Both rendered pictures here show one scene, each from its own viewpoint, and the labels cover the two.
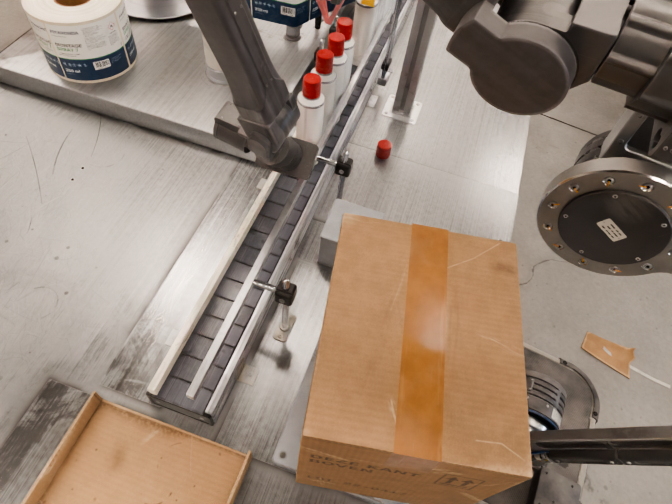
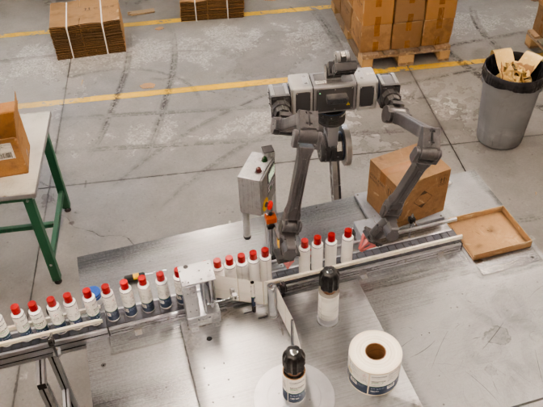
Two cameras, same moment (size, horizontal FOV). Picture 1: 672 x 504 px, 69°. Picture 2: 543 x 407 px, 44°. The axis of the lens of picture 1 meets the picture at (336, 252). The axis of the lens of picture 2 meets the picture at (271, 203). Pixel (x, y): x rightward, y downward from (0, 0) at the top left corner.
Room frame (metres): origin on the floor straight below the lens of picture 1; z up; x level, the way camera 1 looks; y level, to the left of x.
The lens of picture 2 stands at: (1.96, 1.85, 3.16)
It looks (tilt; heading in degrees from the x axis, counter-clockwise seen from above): 42 degrees down; 244
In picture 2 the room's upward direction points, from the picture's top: 2 degrees counter-clockwise
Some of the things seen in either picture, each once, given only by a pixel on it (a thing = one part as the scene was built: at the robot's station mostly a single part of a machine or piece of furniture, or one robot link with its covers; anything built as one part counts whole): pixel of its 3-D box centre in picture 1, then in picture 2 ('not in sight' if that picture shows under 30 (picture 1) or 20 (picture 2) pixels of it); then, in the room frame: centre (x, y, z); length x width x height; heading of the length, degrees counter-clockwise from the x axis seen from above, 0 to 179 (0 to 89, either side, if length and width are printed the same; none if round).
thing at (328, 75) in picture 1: (321, 98); (330, 250); (0.83, 0.08, 0.98); 0.05 x 0.05 x 0.20
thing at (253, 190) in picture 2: not in sight; (257, 183); (1.11, -0.06, 1.38); 0.17 x 0.10 x 0.19; 44
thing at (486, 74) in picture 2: not in sight; (510, 90); (-1.42, -1.13, 0.43); 0.44 x 0.43 x 0.39; 71
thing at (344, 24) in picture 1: (340, 65); (304, 256); (0.95, 0.06, 0.98); 0.05 x 0.05 x 0.20
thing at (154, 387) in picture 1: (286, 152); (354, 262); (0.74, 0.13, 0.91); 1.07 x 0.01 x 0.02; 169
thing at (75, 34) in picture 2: not in sight; (87, 27); (0.92, -4.18, 0.16); 0.65 x 0.54 x 0.32; 165
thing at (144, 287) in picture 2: not in sight; (145, 293); (1.64, -0.08, 0.98); 0.05 x 0.05 x 0.20
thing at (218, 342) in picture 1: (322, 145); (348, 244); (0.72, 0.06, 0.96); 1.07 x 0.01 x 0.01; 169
